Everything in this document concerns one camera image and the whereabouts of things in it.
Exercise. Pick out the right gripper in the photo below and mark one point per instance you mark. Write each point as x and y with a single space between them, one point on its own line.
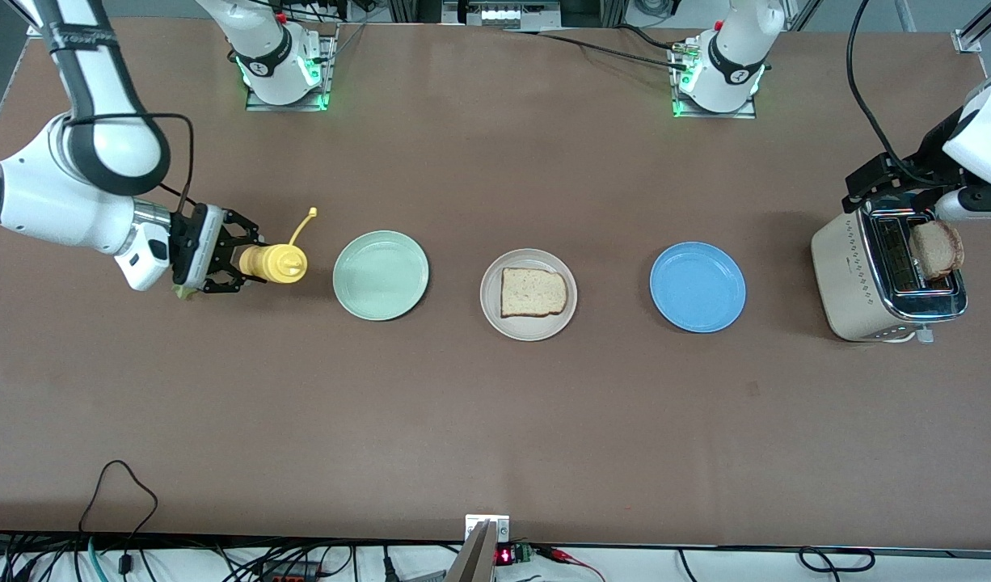
186 242

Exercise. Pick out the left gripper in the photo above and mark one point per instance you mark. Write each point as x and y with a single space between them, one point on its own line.
932 151

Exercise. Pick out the yellow squeeze bottle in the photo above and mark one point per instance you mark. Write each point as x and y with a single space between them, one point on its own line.
281 263

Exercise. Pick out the green lettuce leaf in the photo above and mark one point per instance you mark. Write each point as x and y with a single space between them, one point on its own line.
184 293

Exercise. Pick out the brown-crust bread slice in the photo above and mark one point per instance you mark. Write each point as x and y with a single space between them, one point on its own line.
532 293
936 246

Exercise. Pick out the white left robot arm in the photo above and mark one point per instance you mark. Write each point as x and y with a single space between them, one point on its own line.
734 48

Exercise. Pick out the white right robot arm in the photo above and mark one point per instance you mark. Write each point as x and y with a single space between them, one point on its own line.
51 202

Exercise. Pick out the pale green plate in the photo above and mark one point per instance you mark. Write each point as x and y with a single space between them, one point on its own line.
381 275

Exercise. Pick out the blue plate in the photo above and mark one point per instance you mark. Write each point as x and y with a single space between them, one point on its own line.
697 287

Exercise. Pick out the beige plate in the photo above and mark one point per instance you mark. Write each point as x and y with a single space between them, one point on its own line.
529 331

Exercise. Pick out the beige toaster chrome top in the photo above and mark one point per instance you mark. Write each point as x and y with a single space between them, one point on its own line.
847 283

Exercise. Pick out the grey equipment box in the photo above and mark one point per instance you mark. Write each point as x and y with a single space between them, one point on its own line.
503 14

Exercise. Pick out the red digit display module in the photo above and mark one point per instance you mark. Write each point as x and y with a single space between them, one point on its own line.
505 556

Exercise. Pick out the red black clip leads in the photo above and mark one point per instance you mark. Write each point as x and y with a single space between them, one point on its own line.
560 554

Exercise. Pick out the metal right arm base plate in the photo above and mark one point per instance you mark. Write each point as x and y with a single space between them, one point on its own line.
289 107

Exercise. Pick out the aluminium corner bracket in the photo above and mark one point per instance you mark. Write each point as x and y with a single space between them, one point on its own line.
968 40
39 28

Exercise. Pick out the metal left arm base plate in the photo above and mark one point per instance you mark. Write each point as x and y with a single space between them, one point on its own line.
714 115

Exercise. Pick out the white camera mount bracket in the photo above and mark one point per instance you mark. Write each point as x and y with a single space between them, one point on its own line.
499 529

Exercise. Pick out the grey aluminium camera post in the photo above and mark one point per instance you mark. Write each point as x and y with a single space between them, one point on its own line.
473 562

